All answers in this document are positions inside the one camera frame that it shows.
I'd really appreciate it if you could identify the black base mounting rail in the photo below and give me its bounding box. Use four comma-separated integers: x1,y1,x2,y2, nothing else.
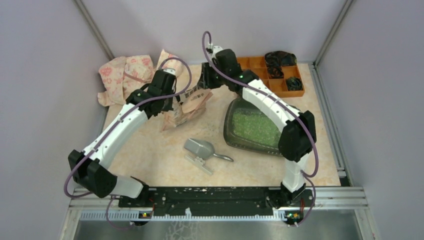
118,186,313,217

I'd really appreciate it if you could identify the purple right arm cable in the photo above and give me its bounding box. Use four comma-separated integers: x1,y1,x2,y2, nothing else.
202,30,320,226

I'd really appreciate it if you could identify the silver metal scoop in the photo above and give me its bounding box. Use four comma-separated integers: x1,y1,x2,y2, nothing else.
183,138,234,162

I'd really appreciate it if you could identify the pink cat litter bag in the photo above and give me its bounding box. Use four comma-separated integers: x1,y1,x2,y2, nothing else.
161,65,213,132

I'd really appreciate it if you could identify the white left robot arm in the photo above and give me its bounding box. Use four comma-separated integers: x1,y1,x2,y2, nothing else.
65,68,177,207

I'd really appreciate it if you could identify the orange divided organizer tray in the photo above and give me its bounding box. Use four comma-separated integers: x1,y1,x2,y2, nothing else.
237,56,305,98

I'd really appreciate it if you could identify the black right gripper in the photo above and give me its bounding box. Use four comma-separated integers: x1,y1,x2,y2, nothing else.
196,62,228,91

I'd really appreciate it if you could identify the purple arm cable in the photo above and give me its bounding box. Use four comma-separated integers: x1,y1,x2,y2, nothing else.
202,30,320,226
63,56,193,231

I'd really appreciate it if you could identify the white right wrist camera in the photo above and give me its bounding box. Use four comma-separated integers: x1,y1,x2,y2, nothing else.
206,43,223,59

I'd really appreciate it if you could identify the green cat litter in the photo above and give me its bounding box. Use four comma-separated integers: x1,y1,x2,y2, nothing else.
231,110,281,148

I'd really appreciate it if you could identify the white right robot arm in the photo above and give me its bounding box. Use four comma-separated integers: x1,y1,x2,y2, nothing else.
202,46,318,206

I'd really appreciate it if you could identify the dark grey litter box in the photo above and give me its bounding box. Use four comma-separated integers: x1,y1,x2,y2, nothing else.
223,97,304,157

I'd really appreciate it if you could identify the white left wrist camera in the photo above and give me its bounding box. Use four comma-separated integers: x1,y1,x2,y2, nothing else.
162,68,177,78

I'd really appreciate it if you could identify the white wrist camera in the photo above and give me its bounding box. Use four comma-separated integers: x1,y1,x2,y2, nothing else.
162,68,177,78
206,43,223,59

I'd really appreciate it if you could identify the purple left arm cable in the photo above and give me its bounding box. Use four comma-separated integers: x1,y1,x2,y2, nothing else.
63,56,193,231

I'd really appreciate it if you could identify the small dark coiled cord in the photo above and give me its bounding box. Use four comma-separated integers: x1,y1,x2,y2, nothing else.
285,76,304,92

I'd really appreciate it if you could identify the floral pink cloth bag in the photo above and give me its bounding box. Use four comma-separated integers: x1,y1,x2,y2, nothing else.
97,49,175,107

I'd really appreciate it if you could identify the dark tangled cords bundle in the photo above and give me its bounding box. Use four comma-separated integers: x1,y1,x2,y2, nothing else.
263,50,298,80

